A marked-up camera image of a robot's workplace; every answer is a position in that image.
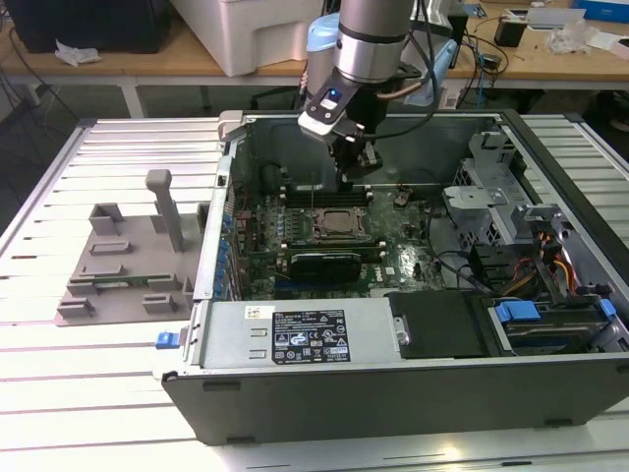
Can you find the silver CPU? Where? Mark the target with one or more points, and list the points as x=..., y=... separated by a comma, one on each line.
x=341, y=218

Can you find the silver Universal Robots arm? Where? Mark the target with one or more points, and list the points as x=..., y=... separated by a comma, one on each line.
x=373, y=44

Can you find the round coin battery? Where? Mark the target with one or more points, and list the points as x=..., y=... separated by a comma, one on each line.
x=403, y=197

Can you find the black RAM slot row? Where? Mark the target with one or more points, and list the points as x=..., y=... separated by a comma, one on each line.
x=334, y=243
x=302, y=197

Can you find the metal drive cage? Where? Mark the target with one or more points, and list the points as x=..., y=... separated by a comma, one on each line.
x=472, y=196

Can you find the white plastic box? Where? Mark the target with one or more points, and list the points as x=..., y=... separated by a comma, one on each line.
x=255, y=29

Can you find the green motherboard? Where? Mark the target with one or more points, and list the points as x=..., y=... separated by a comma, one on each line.
x=398, y=260

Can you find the small black box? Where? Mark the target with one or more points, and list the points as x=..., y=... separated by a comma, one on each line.
x=508, y=30

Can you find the black graphics card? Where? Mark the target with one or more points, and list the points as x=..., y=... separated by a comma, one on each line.
x=324, y=268

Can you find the wooden desk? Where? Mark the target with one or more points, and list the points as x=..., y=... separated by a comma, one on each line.
x=540, y=64
x=147, y=64

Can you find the flat grey white box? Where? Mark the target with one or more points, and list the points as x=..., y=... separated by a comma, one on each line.
x=555, y=18

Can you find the clear plastic bags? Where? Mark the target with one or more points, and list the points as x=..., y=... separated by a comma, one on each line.
x=572, y=38

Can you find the black drive cover plate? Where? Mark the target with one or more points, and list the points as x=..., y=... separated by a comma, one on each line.
x=437, y=324

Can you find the black power supply label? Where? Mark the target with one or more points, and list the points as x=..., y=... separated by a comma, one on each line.
x=309, y=336

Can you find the hard disk in blue carrier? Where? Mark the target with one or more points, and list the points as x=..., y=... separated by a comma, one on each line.
x=516, y=311

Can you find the blue cardboard box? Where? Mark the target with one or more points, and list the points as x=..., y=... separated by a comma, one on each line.
x=604, y=9

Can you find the grey parts rack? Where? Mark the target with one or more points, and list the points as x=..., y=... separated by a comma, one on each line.
x=137, y=236

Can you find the silver power supply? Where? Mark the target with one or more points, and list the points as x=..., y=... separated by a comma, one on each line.
x=231, y=339

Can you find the black open PC case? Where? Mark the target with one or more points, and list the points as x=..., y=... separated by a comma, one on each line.
x=393, y=403

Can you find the large black box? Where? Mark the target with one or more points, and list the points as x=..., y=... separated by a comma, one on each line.
x=88, y=24

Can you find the crumpled white paper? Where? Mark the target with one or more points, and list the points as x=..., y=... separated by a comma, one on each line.
x=76, y=53

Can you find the green RAM stick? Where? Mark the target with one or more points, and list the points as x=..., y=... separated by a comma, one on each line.
x=120, y=281

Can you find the blue case latch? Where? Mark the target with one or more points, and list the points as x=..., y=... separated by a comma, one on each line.
x=164, y=340

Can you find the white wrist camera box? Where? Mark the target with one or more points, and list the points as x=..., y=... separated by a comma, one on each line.
x=319, y=120

